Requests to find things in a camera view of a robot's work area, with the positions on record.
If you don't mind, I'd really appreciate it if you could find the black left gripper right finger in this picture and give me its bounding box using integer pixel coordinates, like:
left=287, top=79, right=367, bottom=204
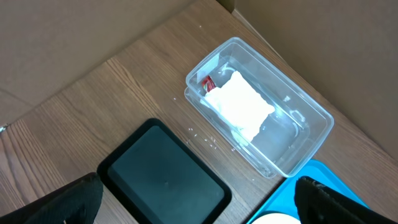
left=294, top=176, right=397, bottom=224

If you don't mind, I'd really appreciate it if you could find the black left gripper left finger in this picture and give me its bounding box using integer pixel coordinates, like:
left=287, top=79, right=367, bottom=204
left=1, top=172, right=103, bottom=224

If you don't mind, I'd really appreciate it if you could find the white napkin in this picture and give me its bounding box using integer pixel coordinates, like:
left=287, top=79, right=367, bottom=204
left=201, top=71, right=275, bottom=141

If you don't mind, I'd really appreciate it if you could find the red snack wrapper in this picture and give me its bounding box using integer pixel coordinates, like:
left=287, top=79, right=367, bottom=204
left=201, top=75, right=216, bottom=93

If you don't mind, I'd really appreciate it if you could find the teal plastic tray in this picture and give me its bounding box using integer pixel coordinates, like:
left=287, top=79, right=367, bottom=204
left=246, top=159, right=368, bottom=223

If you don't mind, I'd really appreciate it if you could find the large white dirty plate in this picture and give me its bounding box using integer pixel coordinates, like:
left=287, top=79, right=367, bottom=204
left=251, top=213, right=301, bottom=224

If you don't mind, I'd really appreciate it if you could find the black tray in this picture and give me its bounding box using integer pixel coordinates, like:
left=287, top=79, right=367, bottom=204
left=97, top=118, right=232, bottom=224

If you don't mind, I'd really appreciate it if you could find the clear plastic bin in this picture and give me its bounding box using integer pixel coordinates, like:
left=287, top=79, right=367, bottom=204
left=184, top=37, right=334, bottom=178

